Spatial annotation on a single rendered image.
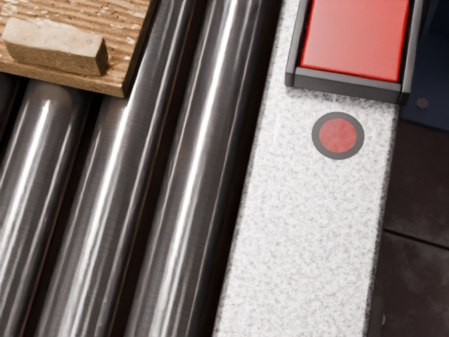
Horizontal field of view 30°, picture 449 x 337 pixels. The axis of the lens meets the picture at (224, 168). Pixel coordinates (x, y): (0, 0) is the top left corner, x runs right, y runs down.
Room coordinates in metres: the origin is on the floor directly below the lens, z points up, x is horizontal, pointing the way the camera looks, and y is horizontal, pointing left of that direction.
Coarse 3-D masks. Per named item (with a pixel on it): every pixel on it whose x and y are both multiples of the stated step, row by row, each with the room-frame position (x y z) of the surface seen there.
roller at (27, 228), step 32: (32, 96) 0.25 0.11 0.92; (64, 96) 0.25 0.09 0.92; (32, 128) 0.22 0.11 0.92; (64, 128) 0.23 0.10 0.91; (32, 160) 0.20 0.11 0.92; (64, 160) 0.21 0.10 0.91; (0, 192) 0.19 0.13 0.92; (32, 192) 0.18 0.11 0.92; (64, 192) 0.19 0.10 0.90; (0, 224) 0.16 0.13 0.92; (32, 224) 0.16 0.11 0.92; (0, 256) 0.15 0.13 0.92; (32, 256) 0.15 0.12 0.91; (0, 288) 0.13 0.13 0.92; (32, 288) 0.13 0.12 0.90; (0, 320) 0.11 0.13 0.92
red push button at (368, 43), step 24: (336, 0) 0.29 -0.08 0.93; (360, 0) 0.29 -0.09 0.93; (384, 0) 0.29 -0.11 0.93; (312, 24) 0.28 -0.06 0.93; (336, 24) 0.27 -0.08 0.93; (360, 24) 0.27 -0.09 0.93; (384, 24) 0.27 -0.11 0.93; (312, 48) 0.26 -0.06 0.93; (336, 48) 0.26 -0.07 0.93; (360, 48) 0.26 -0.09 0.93; (384, 48) 0.25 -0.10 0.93; (336, 72) 0.24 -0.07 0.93; (360, 72) 0.24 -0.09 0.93; (384, 72) 0.24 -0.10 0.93
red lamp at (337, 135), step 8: (328, 120) 0.22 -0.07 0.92; (336, 120) 0.22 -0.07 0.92; (344, 120) 0.21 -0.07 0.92; (328, 128) 0.21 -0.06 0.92; (336, 128) 0.21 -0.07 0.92; (344, 128) 0.21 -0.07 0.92; (352, 128) 0.21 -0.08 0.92; (320, 136) 0.21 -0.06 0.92; (328, 136) 0.20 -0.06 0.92; (336, 136) 0.20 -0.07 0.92; (344, 136) 0.20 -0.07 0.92; (352, 136) 0.20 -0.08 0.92; (328, 144) 0.20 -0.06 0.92; (336, 144) 0.20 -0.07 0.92; (344, 144) 0.20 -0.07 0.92; (352, 144) 0.20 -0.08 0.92
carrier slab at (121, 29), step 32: (0, 0) 0.31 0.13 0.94; (32, 0) 0.30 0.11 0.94; (64, 0) 0.30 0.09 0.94; (96, 0) 0.30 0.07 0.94; (128, 0) 0.30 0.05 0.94; (0, 32) 0.28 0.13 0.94; (96, 32) 0.28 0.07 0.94; (128, 32) 0.28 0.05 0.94; (0, 64) 0.26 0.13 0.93; (32, 64) 0.26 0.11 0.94; (128, 64) 0.25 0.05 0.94
